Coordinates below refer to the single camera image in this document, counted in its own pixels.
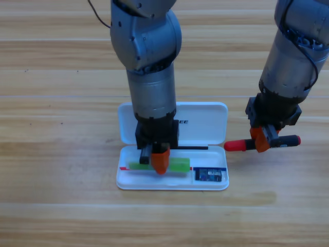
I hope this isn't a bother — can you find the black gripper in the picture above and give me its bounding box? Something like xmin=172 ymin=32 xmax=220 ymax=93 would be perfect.
xmin=245 ymin=94 xmax=302 ymax=153
xmin=135 ymin=117 xmax=180 ymax=175

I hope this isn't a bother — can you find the green highlighter pen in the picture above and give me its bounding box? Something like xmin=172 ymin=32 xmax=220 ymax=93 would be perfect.
xmin=127 ymin=157 xmax=191 ymax=173

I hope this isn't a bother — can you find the red and black marker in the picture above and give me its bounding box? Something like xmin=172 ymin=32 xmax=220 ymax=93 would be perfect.
xmin=223 ymin=135 xmax=301 ymax=152

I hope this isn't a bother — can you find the black eraser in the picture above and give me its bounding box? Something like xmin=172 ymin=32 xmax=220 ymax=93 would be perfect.
xmin=194 ymin=167 xmax=223 ymax=182

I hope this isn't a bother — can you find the white Unitree pencil case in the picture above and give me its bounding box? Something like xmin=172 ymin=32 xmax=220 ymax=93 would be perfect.
xmin=116 ymin=101 xmax=230 ymax=191

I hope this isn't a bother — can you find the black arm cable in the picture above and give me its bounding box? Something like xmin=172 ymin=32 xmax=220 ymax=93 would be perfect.
xmin=279 ymin=0 xmax=319 ymax=90

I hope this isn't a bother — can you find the thin arm cable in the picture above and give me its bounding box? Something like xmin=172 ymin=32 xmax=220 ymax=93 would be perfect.
xmin=87 ymin=0 xmax=112 ymax=28

